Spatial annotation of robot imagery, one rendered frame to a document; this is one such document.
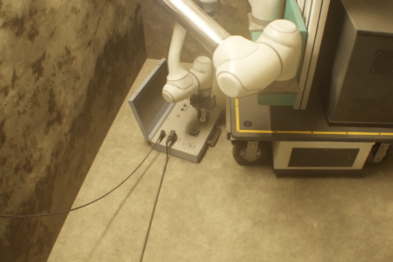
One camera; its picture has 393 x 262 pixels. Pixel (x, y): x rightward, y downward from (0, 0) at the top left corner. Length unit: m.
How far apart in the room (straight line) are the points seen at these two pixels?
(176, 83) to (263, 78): 0.53
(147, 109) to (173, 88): 0.33
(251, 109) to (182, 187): 0.51
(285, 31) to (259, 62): 0.17
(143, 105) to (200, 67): 0.38
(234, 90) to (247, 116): 0.47
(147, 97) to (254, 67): 0.84
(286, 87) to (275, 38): 0.23
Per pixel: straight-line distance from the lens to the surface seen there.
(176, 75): 1.72
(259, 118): 1.74
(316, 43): 1.60
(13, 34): 1.33
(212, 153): 2.00
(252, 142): 1.79
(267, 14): 1.87
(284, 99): 1.55
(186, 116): 2.11
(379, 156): 2.04
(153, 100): 2.04
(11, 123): 1.38
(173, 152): 1.97
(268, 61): 1.34
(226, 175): 1.91
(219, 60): 1.33
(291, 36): 1.41
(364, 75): 1.63
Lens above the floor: 1.53
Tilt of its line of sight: 46 degrees down
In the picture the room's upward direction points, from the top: straight up
